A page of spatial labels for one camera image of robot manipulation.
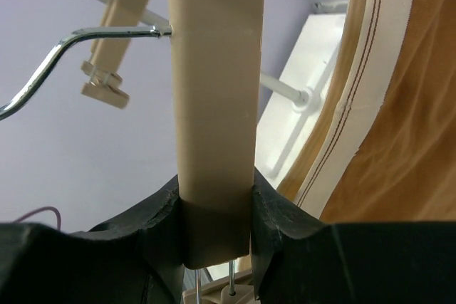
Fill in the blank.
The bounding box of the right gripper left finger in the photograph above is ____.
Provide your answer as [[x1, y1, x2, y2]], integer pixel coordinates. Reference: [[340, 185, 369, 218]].
[[1, 179, 184, 303]]

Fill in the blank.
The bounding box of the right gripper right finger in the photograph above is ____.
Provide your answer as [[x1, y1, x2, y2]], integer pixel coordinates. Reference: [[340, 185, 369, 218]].
[[251, 172, 455, 303]]

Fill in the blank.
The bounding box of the white clothes rack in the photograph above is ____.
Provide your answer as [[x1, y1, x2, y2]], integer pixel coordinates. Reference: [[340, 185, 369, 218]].
[[1, 0, 332, 184]]

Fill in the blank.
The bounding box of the wooden clip hanger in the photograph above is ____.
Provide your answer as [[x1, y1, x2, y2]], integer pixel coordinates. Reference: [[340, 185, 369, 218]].
[[81, 0, 169, 109], [1, 0, 264, 272]]

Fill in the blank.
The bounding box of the brown underwear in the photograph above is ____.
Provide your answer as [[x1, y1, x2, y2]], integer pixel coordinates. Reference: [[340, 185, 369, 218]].
[[277, 0, 455, 222]]

